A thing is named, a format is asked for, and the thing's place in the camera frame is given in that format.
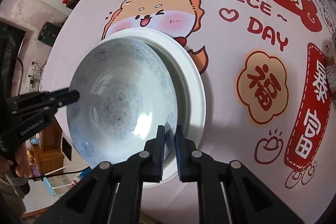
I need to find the blue patterned ceramic plate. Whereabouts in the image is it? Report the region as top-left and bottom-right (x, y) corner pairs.
(67, 38), (178, 168)

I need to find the white paper plate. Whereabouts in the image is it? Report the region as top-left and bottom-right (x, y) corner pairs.
(103, 27), (207, 189)

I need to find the green plate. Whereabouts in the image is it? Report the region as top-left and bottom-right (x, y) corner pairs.
(144, 41), (190, 134)

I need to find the large steel bowl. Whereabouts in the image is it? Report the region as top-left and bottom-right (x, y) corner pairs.
(326, 32), (336, 103)

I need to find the person left hand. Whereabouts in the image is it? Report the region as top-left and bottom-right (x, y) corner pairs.
(15, 143), (30, 178)

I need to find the pink printed tablecloth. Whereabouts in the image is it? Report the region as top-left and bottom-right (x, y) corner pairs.
(42, 0), (335, 223)

